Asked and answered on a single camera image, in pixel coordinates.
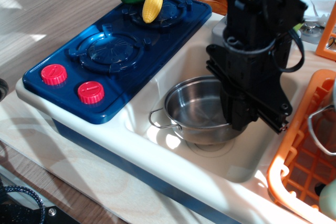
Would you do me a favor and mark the shallow stainless steel pan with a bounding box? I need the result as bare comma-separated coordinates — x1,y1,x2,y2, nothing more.
149,76,247,145

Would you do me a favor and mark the grey plastic faucet base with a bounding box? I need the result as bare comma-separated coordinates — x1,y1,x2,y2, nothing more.
211,16,226,46

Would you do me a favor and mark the red stove knob left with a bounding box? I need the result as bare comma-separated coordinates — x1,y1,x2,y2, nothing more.
40,64,68,86

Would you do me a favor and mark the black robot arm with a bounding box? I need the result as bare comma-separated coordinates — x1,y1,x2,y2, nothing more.
206,0,307,133

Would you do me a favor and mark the red stove knob right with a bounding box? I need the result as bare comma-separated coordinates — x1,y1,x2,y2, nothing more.
77,81,105,104

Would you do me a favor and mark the black braided cable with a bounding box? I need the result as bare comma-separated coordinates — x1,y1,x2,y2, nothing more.
0,185,46,223

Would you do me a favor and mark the orange plastic dish rack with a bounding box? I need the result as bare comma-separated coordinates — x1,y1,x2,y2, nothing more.
267,69,335,223

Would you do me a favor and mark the cream toy kitchen sink unit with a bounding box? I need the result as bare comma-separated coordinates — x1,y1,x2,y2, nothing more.
15,11,336,224

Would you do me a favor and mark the teal plastic cup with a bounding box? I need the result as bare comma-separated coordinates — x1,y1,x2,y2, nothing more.
319,182,335,220

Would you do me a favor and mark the blue toy stove top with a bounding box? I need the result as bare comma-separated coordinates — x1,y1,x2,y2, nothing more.
22,0,212,124

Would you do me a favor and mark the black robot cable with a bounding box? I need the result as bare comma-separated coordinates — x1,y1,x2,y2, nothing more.
270,28,306,73

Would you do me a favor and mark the yellow toy corn cob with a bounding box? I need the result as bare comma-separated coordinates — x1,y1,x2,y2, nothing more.
142,0,163,24

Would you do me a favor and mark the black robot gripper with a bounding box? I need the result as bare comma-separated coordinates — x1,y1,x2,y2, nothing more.
205,35,293,134

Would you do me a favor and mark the light green toy vegetable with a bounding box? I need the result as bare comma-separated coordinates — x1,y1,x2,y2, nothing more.
293,23,304,32

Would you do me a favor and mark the large stainless steel pot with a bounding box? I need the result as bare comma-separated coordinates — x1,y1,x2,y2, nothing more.
307,80,335,156

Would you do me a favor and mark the black metal bracket with screw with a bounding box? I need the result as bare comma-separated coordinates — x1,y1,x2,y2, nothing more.
1,204,79,224

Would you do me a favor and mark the red stove knob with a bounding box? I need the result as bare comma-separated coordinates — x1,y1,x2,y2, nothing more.
40,64,68,86
77,81,105,104

